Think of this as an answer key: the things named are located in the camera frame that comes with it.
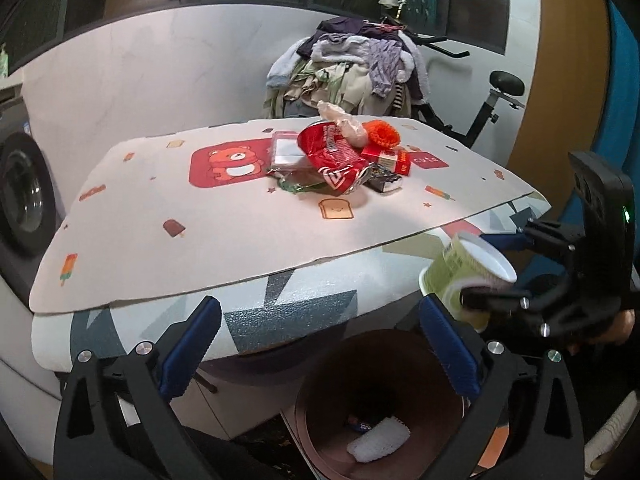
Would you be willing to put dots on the clear plastic box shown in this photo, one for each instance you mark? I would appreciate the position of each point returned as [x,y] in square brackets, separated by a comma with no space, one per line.
[287,152]

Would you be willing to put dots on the red cigarette box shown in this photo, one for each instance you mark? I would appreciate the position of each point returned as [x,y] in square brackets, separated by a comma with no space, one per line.
[395,160]

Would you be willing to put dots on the blue panel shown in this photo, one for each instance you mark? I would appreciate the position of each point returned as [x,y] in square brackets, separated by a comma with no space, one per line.
[620,110]

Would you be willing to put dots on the green paper cup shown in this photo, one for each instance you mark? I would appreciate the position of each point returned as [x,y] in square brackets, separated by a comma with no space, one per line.
[465,265]

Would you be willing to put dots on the white ribbed cloth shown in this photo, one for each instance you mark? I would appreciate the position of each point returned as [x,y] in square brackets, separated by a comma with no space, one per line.
[612,440]

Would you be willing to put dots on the person's right hand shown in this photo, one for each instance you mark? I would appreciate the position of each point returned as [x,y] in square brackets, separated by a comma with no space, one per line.
[622,325]

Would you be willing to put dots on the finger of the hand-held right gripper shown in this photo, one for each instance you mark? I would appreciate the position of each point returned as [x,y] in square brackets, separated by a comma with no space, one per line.
[542,235]
[510,302]

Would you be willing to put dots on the pale hanging cloth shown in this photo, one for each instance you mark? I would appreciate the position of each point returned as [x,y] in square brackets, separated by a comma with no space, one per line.
[392,2]

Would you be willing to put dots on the green bottle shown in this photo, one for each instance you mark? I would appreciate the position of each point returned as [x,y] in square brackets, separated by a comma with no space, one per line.
[4,62]

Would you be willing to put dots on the black exercise bike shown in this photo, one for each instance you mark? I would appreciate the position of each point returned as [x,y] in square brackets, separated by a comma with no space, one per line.
[480,120]

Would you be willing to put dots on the geometric patterned table cover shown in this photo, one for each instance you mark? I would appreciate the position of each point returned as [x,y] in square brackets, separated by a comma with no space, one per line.
[300,310]

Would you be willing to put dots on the grey washing machine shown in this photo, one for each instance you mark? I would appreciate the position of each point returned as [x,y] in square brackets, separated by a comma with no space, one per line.
[20,200]

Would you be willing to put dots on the dark foil packet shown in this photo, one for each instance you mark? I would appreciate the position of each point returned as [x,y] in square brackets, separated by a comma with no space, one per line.
[382,177]

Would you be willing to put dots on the orange mesh scrubber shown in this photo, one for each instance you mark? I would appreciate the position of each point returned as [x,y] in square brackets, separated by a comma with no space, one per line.
[382,132]

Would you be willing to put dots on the crumpled beige plastic wrapper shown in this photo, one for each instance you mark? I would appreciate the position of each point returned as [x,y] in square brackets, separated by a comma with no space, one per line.
[350,127]

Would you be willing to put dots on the green wrapper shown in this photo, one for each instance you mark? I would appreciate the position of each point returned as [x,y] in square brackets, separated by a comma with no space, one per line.
[292,187]

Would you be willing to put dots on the white foam piece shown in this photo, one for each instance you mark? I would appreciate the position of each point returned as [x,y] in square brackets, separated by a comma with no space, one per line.
[377,440]

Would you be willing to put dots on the red snack bag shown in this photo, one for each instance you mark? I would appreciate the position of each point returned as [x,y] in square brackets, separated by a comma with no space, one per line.
[330,155]

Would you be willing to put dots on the pile of clothes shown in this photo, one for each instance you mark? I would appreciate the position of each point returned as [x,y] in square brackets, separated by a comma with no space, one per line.
[350,70]

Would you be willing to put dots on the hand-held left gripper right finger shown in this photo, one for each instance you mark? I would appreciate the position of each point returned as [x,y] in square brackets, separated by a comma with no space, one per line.
[450,355]

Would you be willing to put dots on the blue wrapper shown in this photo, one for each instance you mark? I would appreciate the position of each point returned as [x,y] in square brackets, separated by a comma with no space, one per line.
[360,425]

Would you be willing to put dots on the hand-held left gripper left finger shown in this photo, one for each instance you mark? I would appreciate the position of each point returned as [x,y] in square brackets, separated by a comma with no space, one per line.
[192,350]

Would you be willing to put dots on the bear printed table mat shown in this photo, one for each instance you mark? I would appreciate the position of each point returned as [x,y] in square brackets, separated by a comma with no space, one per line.
[200,240]

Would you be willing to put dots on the brown round trash bin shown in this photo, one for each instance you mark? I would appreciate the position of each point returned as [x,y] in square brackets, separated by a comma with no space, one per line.
[325,410]

